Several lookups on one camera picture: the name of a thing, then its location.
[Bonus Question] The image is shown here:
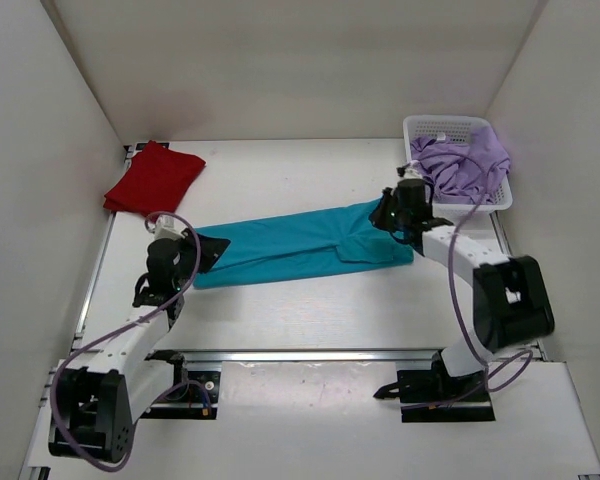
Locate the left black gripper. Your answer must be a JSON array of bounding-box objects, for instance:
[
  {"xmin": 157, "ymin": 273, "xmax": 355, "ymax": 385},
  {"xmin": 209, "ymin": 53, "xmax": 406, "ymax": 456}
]
[{"xmin": 172, "ymin": 227, "xmax": 229, "ymax": 289}]

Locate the teal t-shirt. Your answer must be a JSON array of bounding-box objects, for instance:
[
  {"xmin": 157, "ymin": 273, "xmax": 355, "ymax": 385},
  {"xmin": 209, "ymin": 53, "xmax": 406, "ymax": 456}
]
[{"xmin": 194, "ymin": 200, "xmax": 414, "ymax": 290}]

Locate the red t-shirt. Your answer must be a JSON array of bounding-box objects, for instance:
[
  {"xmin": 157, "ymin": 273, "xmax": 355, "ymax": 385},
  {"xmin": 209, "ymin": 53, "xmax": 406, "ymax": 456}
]
[{"xmin": 103, "ymin": 141, "xmax": 206, "ymax": 217}]

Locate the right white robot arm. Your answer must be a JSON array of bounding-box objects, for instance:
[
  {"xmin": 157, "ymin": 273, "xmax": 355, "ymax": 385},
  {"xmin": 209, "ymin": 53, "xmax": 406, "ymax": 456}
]
[{"xmin": 369, "ymin": 178, "xmax": 555, "ymax": 400}]

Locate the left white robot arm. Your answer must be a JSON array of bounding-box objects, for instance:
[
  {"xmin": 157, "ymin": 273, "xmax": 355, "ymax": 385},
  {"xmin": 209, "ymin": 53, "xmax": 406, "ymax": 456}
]
[{"xmin": 48, "ymin": 229, "xmax": 231, "ymax": 471}]

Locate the lavender t-shirt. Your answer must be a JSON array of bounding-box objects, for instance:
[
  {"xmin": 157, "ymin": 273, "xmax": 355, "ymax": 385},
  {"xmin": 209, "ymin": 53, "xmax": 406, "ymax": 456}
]
[{"xmin": 410, "ymin": 126, "xmax": 511, "ymax": 205}]

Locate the white plastic laundry basket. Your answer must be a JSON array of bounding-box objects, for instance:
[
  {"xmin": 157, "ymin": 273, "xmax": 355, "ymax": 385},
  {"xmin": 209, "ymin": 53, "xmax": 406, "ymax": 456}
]
[{"xmin": 403, "ymin": 115, "xmax": 513, "ymax": 216}]

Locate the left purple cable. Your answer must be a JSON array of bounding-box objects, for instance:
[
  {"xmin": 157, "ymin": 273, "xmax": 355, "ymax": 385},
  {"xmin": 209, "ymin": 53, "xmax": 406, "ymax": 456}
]
[{"xmin": 51, "ymin": 212, "xmax": 214, "ymax": 472}]

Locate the purple cable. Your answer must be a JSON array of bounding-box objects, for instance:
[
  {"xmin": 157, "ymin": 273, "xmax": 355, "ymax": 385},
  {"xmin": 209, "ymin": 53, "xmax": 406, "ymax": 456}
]
[
  {"xmin": 402, "ymin": 149, "xmax": 534, "ymax": 414},
  {"xmin": 51, "ymin": 212, "xmax": 214, "ymax": 472}
]

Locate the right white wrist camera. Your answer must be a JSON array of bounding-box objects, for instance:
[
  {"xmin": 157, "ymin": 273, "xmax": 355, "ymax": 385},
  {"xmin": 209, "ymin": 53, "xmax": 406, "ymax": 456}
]
[{"xmin": 396, "ymin": 163, "xmax": 425, "ymax": 184}]

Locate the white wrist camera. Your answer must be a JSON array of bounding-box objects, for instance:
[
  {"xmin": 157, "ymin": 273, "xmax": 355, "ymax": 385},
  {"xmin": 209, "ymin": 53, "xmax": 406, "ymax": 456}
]
[
  {"xmin": 144, "ymin": 214, "xmax": 183, "ymax": 241},
  {"xmin": 396, "ymin": 163, "xmax": 425, "ymax": 184}
]

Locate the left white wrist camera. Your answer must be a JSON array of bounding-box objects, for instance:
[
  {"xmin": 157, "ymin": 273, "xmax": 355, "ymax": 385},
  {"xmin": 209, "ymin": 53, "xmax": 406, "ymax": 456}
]
[{"xmin": 144, "ymin": 214, "xmax": 183, "ymax": 241}]

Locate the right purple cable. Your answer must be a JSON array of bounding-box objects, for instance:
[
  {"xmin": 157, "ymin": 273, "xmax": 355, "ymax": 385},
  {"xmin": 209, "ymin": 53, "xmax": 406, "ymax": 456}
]
[{"xmin": 402, "ymin": 149, "xmax": 534, "ymax": 414}]

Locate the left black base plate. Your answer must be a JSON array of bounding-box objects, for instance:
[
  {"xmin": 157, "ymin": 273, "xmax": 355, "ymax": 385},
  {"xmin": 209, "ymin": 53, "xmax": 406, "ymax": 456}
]
[{"xmin": 142, "ymin": 350, "xmax": 221, "ymax": 421}]

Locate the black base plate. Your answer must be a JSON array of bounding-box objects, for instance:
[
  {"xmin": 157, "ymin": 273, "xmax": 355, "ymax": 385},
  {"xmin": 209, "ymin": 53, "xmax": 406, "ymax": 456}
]
[
  {"xmin": 142, "ymin": 350, "xmax": 221, "ymax": 421},
  {"xmin": 373, "ymin": 360, "xmax": 496, "ymax": 423}
]

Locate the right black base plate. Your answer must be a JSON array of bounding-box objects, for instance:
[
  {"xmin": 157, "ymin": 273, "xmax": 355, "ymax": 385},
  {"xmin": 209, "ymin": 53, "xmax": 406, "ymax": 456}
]
[{"xmin": 373, "ymin": 360, "xmax": 496, "ymax": 423}]

